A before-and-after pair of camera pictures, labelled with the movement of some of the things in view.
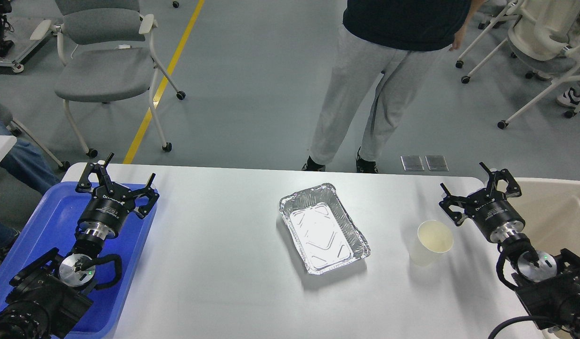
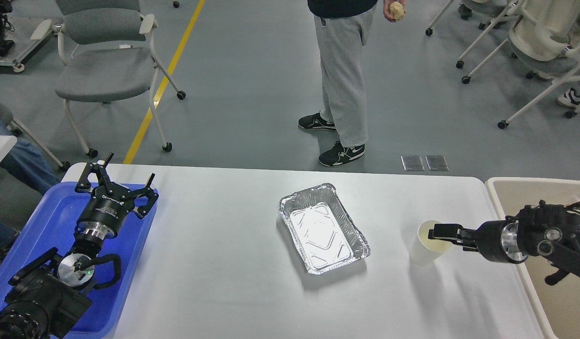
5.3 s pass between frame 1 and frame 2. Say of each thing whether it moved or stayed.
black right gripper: moved
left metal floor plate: stayed
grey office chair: stayed
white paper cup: stayed
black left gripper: stayed
